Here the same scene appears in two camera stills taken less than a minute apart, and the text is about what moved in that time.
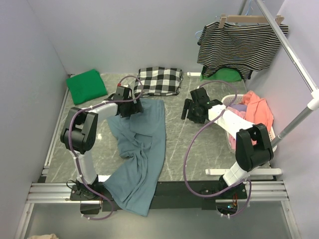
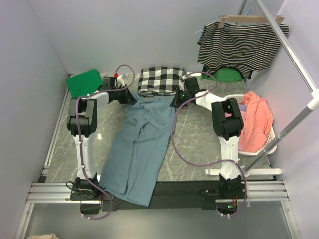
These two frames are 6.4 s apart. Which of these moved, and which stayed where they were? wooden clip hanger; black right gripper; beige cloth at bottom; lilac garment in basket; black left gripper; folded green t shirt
Moved: black left gripper; black right gripper
Stayed: folded green t shirt; wooden clip hanger; lilac garment in basket; beige cloth at bottom
